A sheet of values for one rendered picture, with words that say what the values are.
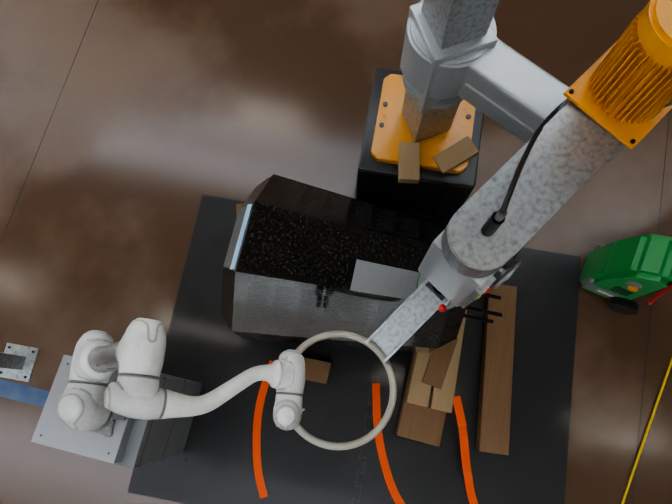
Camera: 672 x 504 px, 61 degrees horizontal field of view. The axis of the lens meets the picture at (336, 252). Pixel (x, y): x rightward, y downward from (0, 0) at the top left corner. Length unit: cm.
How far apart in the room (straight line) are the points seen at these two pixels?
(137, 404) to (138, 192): 214
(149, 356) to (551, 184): 140
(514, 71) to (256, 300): 149
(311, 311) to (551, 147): 133
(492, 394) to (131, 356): 211
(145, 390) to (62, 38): 316
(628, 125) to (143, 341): 171
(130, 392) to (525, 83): 176
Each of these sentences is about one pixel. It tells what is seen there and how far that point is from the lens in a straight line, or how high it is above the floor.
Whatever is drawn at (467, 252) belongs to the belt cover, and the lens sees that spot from 178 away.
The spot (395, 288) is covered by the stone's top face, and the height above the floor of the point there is 87.
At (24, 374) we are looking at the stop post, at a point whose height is 1.
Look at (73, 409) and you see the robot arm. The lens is 250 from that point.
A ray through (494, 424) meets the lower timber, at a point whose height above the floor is 11.
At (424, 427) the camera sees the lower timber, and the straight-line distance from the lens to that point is 332.
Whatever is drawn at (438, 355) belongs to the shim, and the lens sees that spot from 323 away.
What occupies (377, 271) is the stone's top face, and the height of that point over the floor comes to 87.
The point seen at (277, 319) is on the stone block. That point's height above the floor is 70.
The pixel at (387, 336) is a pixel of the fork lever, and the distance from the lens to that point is 248.
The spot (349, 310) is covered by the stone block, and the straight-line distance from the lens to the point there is 266.
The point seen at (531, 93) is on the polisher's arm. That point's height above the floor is 152.
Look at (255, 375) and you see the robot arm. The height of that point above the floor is 131.
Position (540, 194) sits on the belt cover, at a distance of 190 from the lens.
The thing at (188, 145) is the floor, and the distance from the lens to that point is 392.
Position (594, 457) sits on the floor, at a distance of 371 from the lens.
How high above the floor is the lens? 341
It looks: 75 degrees down
